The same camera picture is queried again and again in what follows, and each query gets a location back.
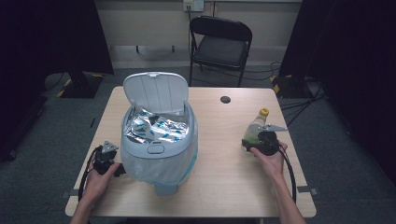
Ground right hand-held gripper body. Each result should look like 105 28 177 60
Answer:
257 123 289 157

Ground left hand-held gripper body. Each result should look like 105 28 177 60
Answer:
92 140 120 175

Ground clear bottle with yellow cap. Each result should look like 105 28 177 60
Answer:
242 107 271 148

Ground clear plastic bin liner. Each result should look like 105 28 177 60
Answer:
120 144 200 189

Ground silver foil packet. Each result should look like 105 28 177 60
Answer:
123 106 191 145

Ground grey bin with white lid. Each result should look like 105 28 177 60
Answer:
120 71 200 197

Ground person's right hand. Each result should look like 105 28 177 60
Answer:
249 141 289 179

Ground person's left hand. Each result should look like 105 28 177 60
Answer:
81 161 120 203

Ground grey tape strip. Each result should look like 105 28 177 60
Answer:
296 185 319 196
60 189 82 200

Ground black stand base striped tape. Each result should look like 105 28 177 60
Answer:
269 74 312 99
56 70 106 100

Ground black folding chair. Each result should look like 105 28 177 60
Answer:
189 15 254 88

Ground black curtain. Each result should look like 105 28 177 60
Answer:
279 0 396 186
0 0 115 162

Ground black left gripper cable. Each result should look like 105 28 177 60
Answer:
78 145 104 203

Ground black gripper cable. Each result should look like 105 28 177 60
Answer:
276 145 298 204
78 145 104 203

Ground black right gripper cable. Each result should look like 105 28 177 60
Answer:
276 145 298 204

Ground black floor cables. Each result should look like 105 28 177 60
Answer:
248 61 327 127

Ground black cable from socket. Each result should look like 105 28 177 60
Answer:
186 8 192 55

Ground white wall socket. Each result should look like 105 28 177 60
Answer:
182 0 205 13

